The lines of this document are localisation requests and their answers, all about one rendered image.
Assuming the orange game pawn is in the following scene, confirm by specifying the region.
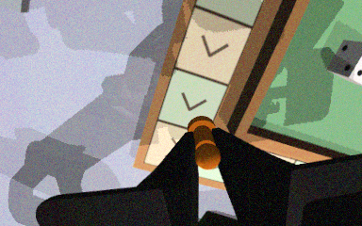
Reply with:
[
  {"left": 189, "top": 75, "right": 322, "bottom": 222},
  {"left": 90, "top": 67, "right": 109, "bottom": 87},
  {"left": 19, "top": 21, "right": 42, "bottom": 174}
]
[{"left": 188, "top": 116, "right": 221, "bottom": 170}]

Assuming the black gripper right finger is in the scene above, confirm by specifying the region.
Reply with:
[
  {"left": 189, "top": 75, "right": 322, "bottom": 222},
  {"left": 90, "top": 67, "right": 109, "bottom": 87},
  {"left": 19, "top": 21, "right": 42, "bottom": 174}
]
[{"left": 212, "top": 128, "right": 362, "bottom": 226}]

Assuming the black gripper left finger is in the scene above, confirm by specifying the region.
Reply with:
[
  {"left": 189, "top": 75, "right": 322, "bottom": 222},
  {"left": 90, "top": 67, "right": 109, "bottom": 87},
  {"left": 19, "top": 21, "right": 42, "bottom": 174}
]
[{"left": 36, "top": 132, "right": 199, "bottom": 226}]

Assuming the white die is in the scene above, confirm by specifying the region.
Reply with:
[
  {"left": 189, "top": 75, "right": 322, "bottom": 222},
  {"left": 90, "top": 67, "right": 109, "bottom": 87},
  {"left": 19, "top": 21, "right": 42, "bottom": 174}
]
[{"left": 326, "top": 40, "right": 362, "bottom": 86}]

